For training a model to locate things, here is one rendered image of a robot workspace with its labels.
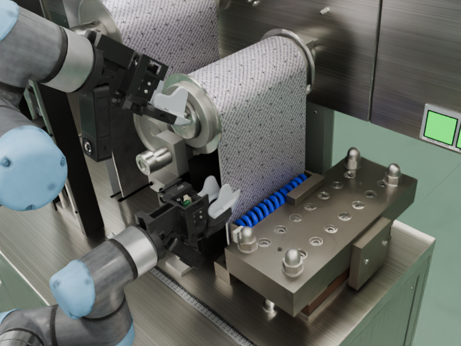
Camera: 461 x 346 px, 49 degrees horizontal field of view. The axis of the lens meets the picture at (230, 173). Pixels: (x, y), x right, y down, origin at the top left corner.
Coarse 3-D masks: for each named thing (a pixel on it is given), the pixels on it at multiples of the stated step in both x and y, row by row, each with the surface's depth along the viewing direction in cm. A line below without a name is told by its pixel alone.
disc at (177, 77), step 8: (168, 80) 86; (176, 80) 84; (184, 80) 82; (192, 80) 81; (192, 88) 82; (200, 88) 80; (200, 96) 81; (208, 96) 80; (208, 104) 80; (216, 112) 80; (216, 120) 81; (216, 128) 82; (216, 136) 83; (208, 144) 86; (216, 144) 84; (200, 152) 89; (208, 152) 87
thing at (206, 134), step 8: (168, 88) 85; (176, 88) 83; (192, 96) 81; (200, 104) 80; (200, 112) 81; (208, 112) 81; (200, 120) 82; (208, 120) 81; (208, 128) 82; (200, 136) 84; (208, 136) 83; (192, 144) 88; (200, 144) 86
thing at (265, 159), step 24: (288, 120) 96; (240, 144) 88; (264, 144) 94; (288, 144) 99; (240, 168) 91; (264, 168) 96; (288, 168) 103; (240, 192) 94; (264, 192) 100; (240, 216) 97
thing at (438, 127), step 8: (432, 120) 89; (440, 120) 88; (448, 120) 87; (456, 120) 86; (432, 128) 90; (440, 128) 89; (448, 128) 88; (432, 136) 90; (440, 136) 89; (448, 136) 88
